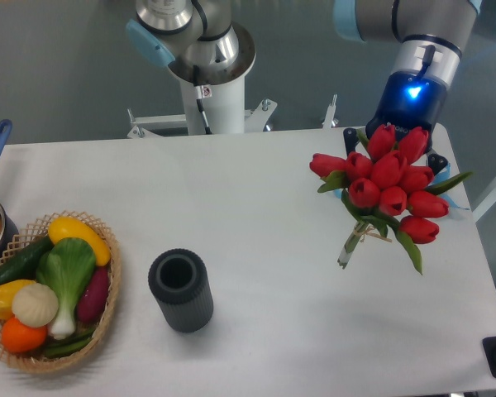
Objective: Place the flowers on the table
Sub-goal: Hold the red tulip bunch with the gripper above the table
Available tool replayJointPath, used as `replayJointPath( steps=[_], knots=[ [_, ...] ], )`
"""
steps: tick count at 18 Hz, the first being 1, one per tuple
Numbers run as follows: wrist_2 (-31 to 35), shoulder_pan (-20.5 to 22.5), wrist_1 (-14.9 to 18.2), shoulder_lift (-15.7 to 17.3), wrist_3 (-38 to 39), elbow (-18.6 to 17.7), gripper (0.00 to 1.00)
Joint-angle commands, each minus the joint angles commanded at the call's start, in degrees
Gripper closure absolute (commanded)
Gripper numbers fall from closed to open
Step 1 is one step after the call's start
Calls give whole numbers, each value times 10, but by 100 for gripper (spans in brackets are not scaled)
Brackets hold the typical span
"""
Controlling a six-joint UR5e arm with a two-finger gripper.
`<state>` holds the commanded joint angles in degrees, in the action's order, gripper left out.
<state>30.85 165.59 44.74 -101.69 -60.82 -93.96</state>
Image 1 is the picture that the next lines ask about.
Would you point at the green bok choy toy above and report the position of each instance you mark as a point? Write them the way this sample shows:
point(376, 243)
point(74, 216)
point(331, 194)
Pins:
point(66, 270)

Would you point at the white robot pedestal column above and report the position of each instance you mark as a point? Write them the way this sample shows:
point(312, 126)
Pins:
point(223, 105)

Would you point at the dark grey ribbed vase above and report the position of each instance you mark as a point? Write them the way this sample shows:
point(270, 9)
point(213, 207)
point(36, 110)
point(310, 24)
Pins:
point(179, 282)

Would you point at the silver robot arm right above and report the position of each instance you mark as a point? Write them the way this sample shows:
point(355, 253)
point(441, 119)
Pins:
point(433, 36)

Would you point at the cream steamed bun toy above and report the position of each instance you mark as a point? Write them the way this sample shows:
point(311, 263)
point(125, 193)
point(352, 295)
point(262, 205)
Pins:
point(35, 305)

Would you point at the red tulip bouquet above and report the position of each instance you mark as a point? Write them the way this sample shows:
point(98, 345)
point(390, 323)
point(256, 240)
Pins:
point(386, 186)

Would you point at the purple sweet potato toy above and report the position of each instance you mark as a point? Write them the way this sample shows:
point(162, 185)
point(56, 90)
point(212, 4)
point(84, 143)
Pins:
point(92, 303)

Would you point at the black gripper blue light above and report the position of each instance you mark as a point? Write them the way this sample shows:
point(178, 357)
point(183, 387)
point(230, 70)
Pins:
point(406, 103)

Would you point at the green bean pod toy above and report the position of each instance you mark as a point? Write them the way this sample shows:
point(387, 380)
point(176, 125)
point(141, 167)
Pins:
point(69, 345)

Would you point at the woven wicker basket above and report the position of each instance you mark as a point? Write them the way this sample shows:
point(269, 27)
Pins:
point(34, 362)

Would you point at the orange fruit toy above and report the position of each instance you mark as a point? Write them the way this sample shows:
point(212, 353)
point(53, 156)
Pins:
point(19, 338)

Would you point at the green cucumber toy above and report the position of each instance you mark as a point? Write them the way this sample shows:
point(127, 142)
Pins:
point(22, 265)

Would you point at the white metal base frame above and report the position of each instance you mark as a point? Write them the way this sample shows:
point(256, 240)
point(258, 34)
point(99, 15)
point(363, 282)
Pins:
point(157, 122)

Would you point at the yellow bell pepper toy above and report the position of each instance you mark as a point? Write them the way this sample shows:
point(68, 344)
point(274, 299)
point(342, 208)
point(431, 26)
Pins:
point(7, 293)

